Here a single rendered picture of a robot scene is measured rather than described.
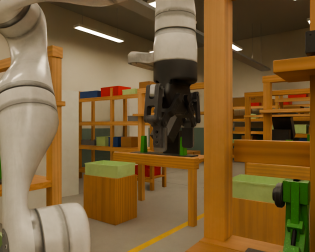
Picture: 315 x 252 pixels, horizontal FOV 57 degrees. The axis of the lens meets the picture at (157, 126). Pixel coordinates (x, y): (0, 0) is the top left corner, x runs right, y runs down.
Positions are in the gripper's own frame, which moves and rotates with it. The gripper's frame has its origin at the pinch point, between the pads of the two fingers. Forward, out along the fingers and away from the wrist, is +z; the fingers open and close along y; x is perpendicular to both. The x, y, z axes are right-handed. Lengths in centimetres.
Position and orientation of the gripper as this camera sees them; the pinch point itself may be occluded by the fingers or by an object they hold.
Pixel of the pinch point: (175, 146)
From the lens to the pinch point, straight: 50.1
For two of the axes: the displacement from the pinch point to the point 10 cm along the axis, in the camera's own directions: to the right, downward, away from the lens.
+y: 5.6, 0.0, 8.3
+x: -8.3, 0.0, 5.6
